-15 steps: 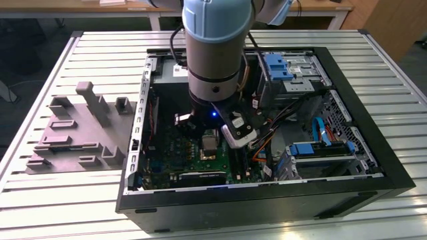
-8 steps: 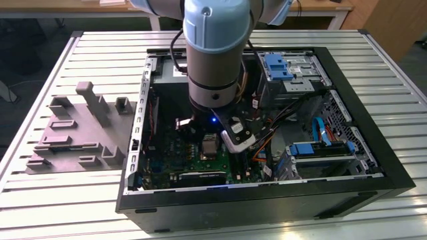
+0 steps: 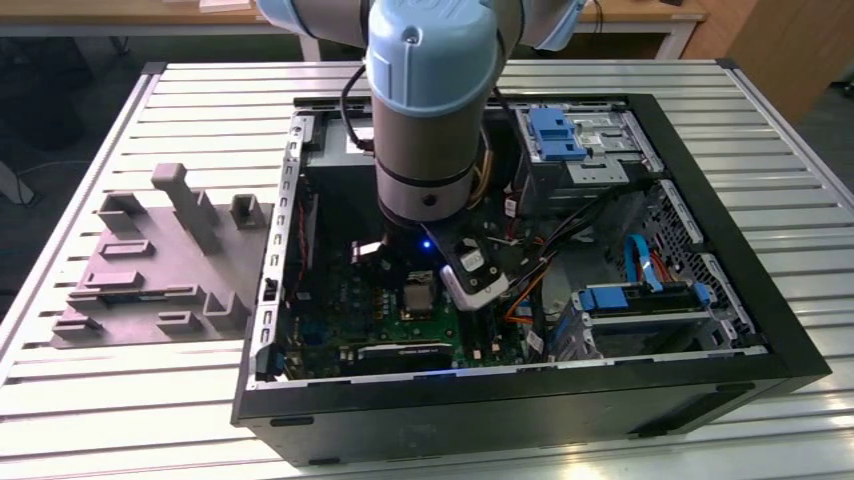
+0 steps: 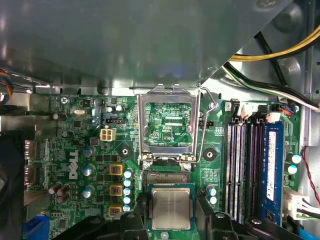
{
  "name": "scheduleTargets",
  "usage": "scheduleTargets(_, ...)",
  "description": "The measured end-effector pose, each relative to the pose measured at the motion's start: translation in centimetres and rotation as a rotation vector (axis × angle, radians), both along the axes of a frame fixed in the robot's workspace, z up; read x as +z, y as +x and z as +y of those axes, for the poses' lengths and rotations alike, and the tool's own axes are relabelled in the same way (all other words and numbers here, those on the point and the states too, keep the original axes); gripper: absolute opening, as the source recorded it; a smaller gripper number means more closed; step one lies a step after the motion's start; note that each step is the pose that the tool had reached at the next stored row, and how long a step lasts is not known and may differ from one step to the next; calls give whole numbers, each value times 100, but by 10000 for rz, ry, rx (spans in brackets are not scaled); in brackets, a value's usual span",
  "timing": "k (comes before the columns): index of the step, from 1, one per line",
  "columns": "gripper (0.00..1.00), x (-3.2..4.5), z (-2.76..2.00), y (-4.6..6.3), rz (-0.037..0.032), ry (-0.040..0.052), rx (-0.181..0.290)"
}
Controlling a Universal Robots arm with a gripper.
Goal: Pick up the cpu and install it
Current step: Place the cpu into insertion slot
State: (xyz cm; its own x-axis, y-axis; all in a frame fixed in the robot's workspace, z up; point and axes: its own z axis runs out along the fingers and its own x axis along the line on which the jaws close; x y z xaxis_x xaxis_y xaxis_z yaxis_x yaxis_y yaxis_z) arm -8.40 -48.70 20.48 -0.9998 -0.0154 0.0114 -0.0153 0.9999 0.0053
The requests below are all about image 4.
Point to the metal socket cover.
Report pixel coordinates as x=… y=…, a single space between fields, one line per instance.
x=170 y=98

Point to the black RAM slot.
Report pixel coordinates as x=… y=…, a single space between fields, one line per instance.
x=255 y=162
x=240 y=162
x=229 y=162

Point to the grey power supply unit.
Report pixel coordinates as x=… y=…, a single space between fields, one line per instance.
x=125 y=37

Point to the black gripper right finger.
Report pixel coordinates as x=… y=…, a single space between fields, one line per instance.
x=222 y=227

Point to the white four pin socket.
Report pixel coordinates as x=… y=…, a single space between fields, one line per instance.
x=108 y=135

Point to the blue board connector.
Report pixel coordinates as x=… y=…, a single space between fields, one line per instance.
x=36 y=227

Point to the CPU socket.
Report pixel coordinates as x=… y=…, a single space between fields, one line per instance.
x=166 y=178

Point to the black PC case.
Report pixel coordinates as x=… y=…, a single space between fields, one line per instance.
x=310 y=120

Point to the silver CPU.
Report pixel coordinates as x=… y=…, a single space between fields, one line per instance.
x=171 y=207

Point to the blue RAM stick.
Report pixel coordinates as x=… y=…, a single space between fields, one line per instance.
x=273 y=162

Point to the green motherboard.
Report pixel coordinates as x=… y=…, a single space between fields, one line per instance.
x=82 y=130

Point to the black case fan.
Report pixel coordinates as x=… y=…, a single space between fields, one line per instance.
x=10 y=187

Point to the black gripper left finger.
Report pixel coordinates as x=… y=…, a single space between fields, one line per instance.
x=132 y=227

